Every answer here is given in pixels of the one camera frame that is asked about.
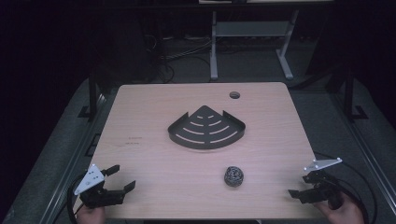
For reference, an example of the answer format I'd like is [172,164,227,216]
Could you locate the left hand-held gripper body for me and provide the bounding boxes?
[73,163,125,209]

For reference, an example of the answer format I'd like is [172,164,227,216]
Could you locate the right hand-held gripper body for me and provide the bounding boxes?
[301,157,344,210]

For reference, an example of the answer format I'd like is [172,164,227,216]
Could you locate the steel wool scouring ball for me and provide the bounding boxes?
[223,165,246,189]

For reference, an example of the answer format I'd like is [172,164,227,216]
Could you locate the black metal corner shelf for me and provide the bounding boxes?
[167,105,247,150]

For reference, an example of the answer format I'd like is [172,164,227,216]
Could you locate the person's left hand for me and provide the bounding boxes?
[75,203,106,224]

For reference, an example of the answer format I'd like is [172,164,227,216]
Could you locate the person's right hand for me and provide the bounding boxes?
[313,191,366,224]

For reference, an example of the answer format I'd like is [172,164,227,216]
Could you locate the black metal stand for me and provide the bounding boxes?
[341,65,369,123]
[78,70,101,121]

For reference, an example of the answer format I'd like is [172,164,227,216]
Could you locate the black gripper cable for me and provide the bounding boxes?
[66,173,88,224]
[312,150,378,224]

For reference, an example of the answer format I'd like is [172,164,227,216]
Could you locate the aluminium floor rail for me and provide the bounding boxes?
[329,91,396,207]
[38,92,117,224]

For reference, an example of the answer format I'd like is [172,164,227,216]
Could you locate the bundle of floor cables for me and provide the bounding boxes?
[144,33,213,84]

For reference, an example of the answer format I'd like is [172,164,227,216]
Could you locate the white metal desk frame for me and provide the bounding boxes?
[199,0,334,81]

